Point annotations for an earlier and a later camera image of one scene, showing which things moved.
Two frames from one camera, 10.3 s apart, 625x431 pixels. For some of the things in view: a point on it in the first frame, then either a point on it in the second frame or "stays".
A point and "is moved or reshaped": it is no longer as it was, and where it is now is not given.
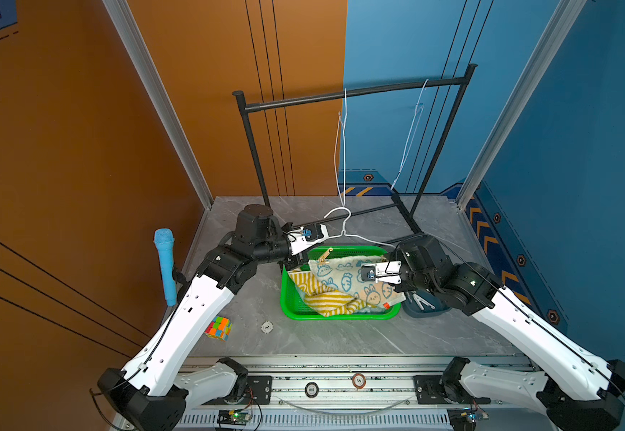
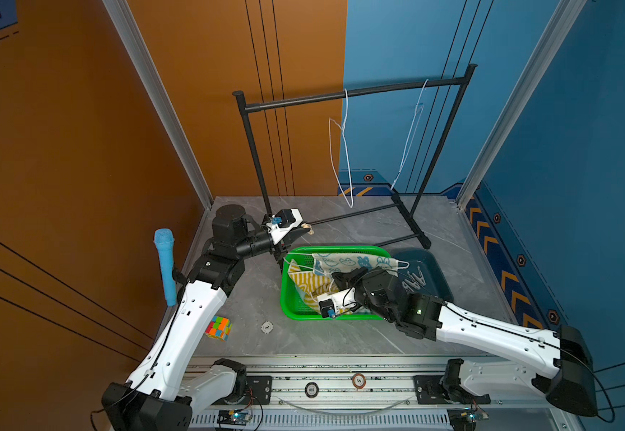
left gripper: x=295 y=261 -> x=281 y=247
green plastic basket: x=294 y=306 stays
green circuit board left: x=233 y=417 stays
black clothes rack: x=467 y=81 stays
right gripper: x=403 y=287 -> x=350 y=280
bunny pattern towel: x=344 y=274 is moved or reshaped
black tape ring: x=316 y=387 stays
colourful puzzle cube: x=219 y=329 stays
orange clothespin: x=322 y=259 is moved or reshaped
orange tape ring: x=364 y=381 stays
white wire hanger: x=339 y=118 is moved or reshaped
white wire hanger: x=344 y=231 -> x=300 y=260
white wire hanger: x=418 y=117 stays
